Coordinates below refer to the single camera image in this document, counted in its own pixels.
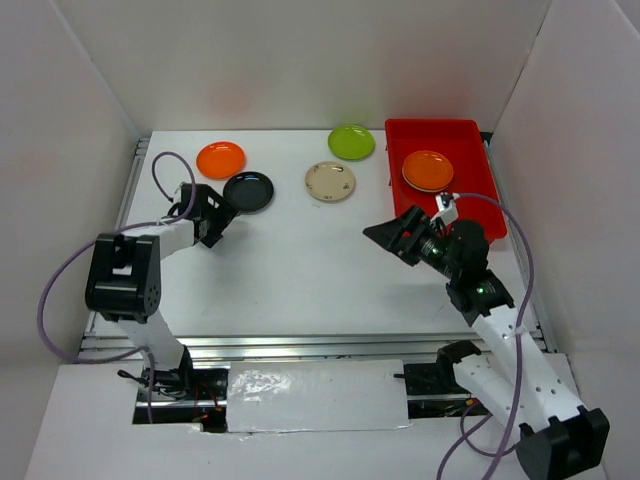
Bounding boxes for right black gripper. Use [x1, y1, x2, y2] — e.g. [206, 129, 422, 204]
[363, 203, 461, 279]

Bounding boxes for black plate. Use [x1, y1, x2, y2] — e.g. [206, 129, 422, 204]
[223, 171, 275, 214]

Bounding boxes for orange plate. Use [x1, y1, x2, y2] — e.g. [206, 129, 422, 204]
[196, 141, 246, 180]
[402, 150, 454, 188]

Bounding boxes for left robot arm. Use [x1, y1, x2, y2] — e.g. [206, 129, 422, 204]
[85, 184, 239, 399]

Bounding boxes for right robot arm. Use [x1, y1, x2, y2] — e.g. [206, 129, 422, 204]
[363, 206, 610, 479]

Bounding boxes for red plastic bin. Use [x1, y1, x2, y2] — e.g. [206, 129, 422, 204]
[384, 118, 509, 246]

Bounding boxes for cream plate with motifs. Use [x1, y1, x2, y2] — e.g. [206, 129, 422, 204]
[304, 161, 356, 203]

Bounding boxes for lime green plate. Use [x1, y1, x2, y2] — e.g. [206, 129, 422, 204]
[327, 124, 375, 161]

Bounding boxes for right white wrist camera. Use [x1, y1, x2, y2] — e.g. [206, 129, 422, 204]
[432, 192, 458, 225]

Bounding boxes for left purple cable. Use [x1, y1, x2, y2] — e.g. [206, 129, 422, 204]
[38, 151, 199, 426]

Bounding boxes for purple cable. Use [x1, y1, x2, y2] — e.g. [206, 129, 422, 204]
[435, 192, 535, 480]
[38, 151, 199, 426]

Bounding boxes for small black cable loop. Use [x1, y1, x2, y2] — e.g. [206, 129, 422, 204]
[117, 369, 151, 389]

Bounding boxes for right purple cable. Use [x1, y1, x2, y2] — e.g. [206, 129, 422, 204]
[435, 192, 535, 480]

